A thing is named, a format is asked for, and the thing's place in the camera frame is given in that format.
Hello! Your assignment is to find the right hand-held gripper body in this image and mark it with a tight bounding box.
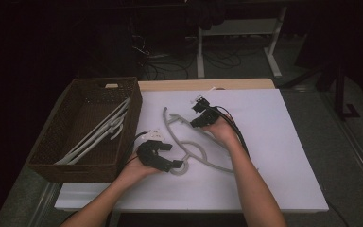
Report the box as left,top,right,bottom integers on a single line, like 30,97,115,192
190,87,220,127

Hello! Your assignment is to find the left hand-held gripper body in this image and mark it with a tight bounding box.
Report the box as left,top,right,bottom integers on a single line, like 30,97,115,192
136,129,171,173

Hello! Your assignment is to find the brown woven basket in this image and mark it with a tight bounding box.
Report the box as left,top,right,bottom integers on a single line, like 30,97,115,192
26,77,144,183

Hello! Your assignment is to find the person's right hand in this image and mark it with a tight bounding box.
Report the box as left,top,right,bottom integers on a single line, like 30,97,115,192
201,116,239,148

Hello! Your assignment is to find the person's left hand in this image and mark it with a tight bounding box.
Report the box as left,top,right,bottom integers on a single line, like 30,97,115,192
116,154,164,188

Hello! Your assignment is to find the dark hanging cloth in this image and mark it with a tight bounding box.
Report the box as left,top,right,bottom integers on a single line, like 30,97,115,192
186,0,229,31

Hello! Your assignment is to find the dark metal stand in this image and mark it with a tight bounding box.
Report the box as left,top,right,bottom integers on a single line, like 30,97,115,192
278,61,362,122

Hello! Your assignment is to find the bundle of black floor cables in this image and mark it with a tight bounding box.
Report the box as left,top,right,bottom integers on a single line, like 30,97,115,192
131,31,253,80

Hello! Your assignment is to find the white metal desk frame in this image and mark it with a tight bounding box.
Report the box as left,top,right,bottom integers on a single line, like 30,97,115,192
196,6,288,79

